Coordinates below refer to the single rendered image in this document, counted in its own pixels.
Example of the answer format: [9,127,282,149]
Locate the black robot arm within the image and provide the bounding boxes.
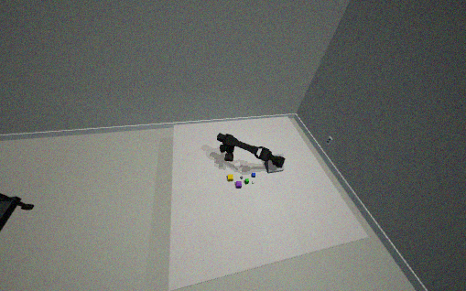
[217,133,285,168]

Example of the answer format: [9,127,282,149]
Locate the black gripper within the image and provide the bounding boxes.
[224,146,234,162]

